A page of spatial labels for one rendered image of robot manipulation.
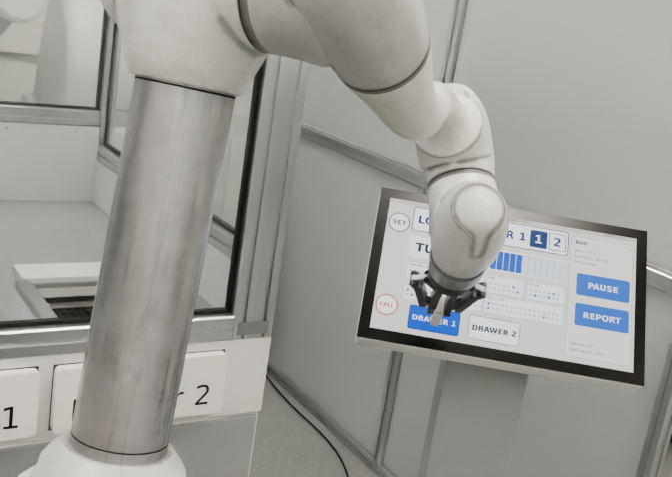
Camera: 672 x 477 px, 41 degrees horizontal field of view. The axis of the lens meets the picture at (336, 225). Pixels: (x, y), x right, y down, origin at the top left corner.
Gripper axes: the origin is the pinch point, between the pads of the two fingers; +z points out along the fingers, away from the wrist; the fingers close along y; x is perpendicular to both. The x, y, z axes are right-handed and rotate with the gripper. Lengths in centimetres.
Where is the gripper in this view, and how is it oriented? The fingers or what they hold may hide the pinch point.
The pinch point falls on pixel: (437, 311)
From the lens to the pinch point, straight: 159.6
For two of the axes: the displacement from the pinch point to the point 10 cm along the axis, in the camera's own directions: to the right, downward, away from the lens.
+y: -9.9, -1.7, 0.4
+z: -0.3, 4.4, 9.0
